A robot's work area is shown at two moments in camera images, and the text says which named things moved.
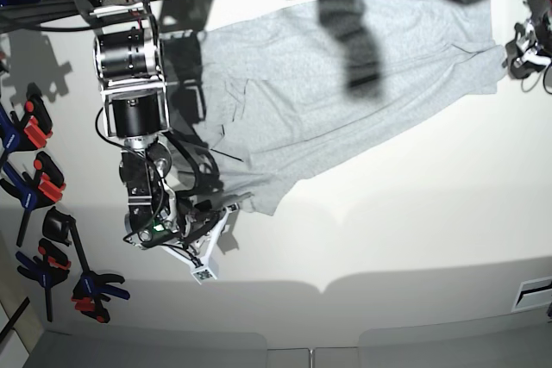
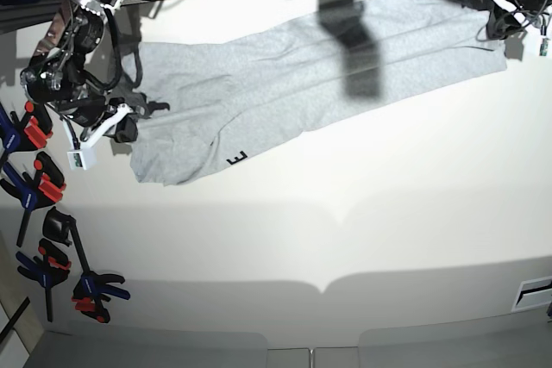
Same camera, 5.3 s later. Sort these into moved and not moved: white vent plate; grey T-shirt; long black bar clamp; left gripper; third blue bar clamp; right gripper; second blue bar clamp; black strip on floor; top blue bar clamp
Moved: left gripper; grey T-shirt; right gripper
Not moved: top blue bar clamp; black strip on floor; second blue bar clamp; third blue bar clamp; white vent plate; long black bar clamp
